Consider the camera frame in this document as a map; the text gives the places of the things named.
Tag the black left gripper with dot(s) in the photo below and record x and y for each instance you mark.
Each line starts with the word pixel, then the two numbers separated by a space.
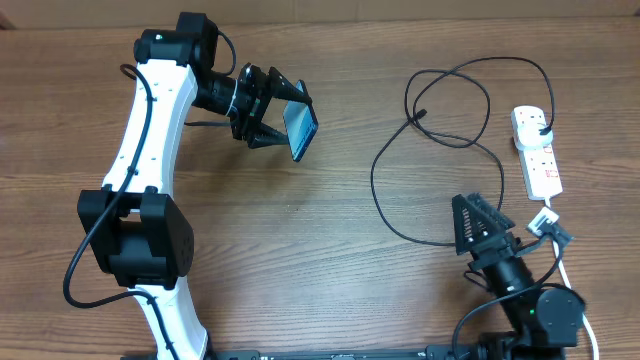
pixel 275 86

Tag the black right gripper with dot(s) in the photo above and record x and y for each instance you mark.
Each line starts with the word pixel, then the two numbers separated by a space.
pixel 484 245

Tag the Samsung Galaxy smartphone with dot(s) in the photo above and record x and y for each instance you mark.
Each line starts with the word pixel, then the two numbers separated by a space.
pixel 301 125

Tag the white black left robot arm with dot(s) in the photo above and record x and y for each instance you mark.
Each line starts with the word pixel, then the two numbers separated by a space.
pixel 133 226

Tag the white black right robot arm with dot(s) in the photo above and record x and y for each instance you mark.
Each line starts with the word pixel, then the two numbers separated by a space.
pixel 545 316

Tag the white charger plug adapter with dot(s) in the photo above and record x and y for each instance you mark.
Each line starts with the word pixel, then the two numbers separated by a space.
pixel 528 137

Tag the white power strip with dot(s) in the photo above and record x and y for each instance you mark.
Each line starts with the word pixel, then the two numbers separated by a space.
pixel 540 170

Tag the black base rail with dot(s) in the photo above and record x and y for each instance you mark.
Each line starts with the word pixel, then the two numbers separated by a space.
pixel 429 353

